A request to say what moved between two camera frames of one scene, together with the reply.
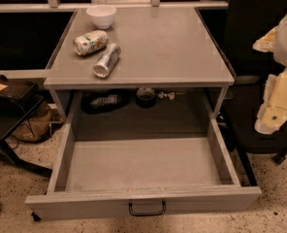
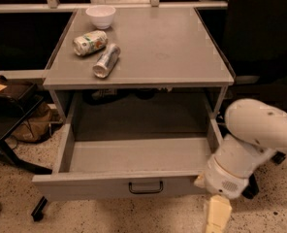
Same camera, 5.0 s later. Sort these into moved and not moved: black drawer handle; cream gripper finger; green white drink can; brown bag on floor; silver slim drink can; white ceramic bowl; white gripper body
Moved: black drawer handle; cream gripper finger; white gripper body
Not moved: green white drink can; silver slim drink can; brown bag on floor; white ceramic bowl
